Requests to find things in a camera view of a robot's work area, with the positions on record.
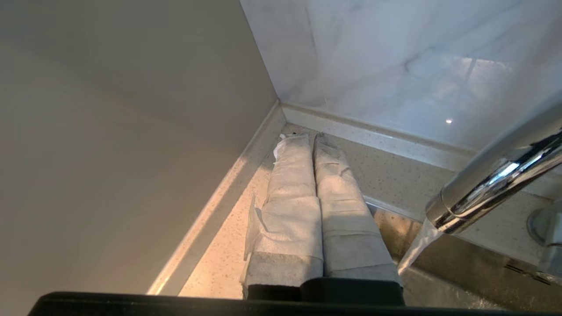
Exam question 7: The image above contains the tall cabinet unit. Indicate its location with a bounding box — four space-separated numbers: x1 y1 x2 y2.
0 0 281 316

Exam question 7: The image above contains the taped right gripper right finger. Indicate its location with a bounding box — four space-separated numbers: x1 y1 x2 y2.
313 133 403 290

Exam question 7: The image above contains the stainless steel sink basin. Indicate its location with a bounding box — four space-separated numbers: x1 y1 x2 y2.
371 204 562 313

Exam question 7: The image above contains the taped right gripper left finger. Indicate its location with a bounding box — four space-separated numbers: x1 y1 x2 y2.
241 133 324 299

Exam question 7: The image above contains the chrome gooseneck faucet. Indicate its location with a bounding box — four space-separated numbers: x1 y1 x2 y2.
425 103 562 286

